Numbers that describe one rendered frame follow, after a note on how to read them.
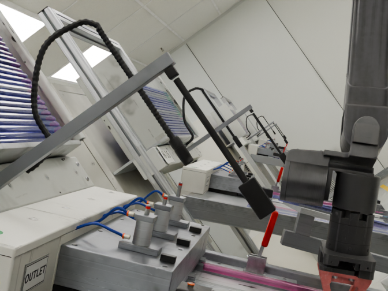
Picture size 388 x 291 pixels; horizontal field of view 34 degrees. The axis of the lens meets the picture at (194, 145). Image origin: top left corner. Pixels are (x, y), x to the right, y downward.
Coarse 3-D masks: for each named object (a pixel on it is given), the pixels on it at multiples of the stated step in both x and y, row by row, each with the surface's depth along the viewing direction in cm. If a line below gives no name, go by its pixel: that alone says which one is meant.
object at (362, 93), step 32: (352, 0) 92; (384, 0) 88; (352, 32) 88; (384, 32) 87; (352, 64) 86; (384, 64) 86; (352, 96) 84; (384, 96) 84; (352, 128) 83; (384, 128) 82
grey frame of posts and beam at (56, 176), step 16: (48, 160) 102; (64, 160) 108; (32, 176) 92; (48, 176) 98; (64, 176) 103; (80, 176) 110; (0, 192) 80; (16, 192) 84; (32, 192) 89; (48, 192) 94; (64, 192) 99; (0, 208) 77
